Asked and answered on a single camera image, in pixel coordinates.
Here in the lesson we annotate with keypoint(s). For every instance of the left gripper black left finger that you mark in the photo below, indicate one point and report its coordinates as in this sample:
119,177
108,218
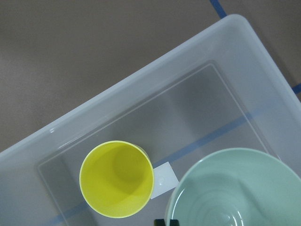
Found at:
159,222

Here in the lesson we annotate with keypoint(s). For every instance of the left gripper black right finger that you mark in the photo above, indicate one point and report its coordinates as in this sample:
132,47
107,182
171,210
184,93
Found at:
174,222

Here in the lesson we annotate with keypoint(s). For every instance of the yellow plastic cup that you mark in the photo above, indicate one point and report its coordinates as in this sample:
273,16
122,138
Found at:
116,179

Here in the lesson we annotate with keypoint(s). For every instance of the green plastic bowl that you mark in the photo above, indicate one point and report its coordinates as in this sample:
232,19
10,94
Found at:
237,187

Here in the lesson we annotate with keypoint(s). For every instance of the white label sticker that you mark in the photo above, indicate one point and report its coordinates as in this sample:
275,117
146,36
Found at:
164,180

